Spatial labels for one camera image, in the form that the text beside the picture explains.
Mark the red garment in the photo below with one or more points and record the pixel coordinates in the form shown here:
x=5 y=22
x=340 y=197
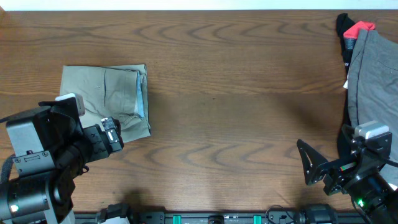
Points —
x=353 y=32

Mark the grey garment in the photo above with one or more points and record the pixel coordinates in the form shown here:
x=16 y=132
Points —
x=372 y=83

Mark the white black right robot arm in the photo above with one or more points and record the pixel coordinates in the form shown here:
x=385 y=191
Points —
x=357 y=174

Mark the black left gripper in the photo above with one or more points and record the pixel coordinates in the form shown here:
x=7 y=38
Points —
x=111 y=135

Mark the khaki green shorts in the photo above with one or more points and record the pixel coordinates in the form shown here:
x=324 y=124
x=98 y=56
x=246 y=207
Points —
x=119 y=92

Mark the black garment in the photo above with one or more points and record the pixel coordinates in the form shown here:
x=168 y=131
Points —
x=343 y=24

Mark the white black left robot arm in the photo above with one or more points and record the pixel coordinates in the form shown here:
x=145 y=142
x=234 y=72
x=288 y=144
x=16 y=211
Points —
x=51 y=148

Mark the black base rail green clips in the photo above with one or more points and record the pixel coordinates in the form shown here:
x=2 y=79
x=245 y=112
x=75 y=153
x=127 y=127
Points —
x=122 y=213

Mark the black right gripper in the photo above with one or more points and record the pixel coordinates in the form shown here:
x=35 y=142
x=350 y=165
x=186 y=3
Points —
x=342 y=170

